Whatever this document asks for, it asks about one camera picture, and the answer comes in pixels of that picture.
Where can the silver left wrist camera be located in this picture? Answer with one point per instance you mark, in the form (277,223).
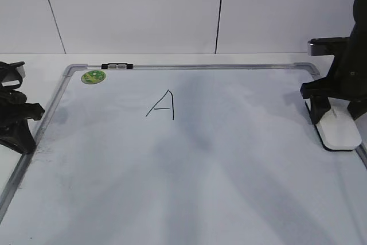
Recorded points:
(12,71)

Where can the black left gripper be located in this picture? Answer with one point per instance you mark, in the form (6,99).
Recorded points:
(15,111)

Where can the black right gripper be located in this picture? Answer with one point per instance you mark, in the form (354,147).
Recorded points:
(346,79)

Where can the white board eraser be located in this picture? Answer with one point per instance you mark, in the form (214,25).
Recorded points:
(337,131)

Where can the round green magnet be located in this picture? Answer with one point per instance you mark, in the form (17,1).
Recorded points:
(93,77)

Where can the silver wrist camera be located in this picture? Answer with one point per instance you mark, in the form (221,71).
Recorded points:
(12,71)
(330,46)

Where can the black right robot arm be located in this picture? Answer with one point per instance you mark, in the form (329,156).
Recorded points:
(360,7)

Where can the white board with grey frame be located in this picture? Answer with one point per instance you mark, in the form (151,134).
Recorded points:
(214,154)

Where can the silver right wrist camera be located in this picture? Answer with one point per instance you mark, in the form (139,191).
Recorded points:
(330,46)

